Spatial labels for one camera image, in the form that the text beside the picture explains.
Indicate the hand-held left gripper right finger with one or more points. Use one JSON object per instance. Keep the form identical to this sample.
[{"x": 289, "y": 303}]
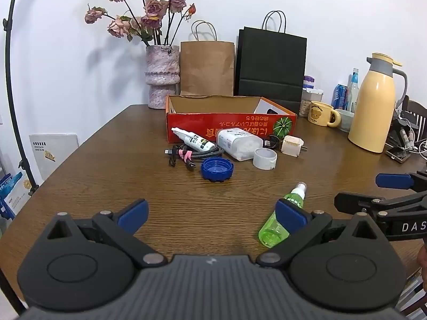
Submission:
[{"x": 290, "y": 218}]

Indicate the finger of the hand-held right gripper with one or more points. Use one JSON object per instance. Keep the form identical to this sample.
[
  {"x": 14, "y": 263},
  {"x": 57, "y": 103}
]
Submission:
[
  {"x": 393, "y": 180},
  {"x": 350, "y": 201}
]

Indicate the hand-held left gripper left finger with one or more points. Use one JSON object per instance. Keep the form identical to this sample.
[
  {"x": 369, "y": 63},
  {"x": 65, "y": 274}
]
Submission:
[{"x": 133, "y": 215}]

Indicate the green spray bottle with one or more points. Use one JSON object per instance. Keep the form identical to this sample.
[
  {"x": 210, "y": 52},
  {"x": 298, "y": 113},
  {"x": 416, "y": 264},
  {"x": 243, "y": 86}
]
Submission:
[{"x": 270, "y": 230}]

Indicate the white tape roll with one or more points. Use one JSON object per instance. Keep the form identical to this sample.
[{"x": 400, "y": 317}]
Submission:
[{"x": 265, "y": 160}]

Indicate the white charger plug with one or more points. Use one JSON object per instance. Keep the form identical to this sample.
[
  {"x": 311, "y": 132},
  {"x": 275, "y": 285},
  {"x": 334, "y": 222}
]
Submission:
[{"x": 289, "y": 146}]

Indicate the blue bottle cap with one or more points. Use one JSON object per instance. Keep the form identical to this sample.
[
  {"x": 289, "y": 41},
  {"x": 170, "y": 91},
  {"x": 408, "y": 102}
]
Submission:
[{"x": 216, "y": 170}]

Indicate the white wipes pack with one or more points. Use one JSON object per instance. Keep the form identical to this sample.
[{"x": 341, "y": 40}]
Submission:
[{"x": 240, "y": 143}]

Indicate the white spray bottle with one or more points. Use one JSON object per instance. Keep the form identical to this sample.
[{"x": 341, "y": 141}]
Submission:
[{"x": 196, "y": 140}]

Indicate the red cardboard box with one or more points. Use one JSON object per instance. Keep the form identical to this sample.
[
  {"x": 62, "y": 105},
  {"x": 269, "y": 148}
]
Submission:
[{"x": 200, "y": 123}]

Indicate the black phone stand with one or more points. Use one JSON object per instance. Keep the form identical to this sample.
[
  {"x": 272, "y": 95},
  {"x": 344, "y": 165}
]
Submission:
[{"x": 398, "y": 133}]

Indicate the wooden chair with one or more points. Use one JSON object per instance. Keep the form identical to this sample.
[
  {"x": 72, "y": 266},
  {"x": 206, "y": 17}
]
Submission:
[{"x": 417, "y": 110}]

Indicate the white cup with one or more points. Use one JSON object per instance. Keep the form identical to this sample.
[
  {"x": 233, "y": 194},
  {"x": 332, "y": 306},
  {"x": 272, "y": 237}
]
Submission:
[{"x": 345, "y": 120}]

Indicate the yellow thermos jug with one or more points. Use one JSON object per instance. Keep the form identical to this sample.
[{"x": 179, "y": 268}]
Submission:
[{"x": 370, "y": 106}]

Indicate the yellow bear mug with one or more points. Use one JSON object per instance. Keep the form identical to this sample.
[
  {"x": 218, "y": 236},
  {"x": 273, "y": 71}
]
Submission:
[{"x": 318, "y": 113}]

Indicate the white board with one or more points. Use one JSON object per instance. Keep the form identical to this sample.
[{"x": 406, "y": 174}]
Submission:
[{"x": 56, "y": 153}]

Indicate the blue drink can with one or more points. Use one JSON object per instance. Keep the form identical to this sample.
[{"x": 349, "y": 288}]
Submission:
[{"x": 339, "y": 95}]

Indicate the clear plastic bottle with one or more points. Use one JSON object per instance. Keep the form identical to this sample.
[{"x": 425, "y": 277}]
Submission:
[{"x": 353, "y": 86}]

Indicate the black light stand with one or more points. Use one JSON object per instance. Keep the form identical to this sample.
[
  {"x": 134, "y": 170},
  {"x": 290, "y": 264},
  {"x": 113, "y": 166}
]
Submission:
[{"x": 32, "y": 188}]

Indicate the clear food container white lid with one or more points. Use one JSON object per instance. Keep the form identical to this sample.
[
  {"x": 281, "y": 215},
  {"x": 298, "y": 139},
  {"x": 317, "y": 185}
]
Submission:
[{"x": 304, "y": 105}]

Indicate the blue white package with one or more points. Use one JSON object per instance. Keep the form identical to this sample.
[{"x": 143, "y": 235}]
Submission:
[{"x": 13, "y": 190}]

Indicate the purple lid jar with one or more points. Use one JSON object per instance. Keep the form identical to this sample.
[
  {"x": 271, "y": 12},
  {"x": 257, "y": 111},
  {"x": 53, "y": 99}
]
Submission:
[{"x": 308, "y": 81}]

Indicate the purple marbled vase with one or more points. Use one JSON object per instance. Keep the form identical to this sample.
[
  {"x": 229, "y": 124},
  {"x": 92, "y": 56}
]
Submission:
[{"x": 161, "y": 70}]

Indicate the black paper bag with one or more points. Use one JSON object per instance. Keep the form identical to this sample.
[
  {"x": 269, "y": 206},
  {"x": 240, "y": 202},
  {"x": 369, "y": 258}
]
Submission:
[{"x": 270, "y": 60}]

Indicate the brown paper bag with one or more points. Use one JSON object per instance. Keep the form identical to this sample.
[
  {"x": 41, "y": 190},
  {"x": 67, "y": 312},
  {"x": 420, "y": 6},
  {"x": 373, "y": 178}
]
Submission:
[{"x": 206, "y": 66}]

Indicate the dried pink rose bouquet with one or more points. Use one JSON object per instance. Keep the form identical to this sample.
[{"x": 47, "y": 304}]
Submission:
[{"x": 153, "y": 6}]

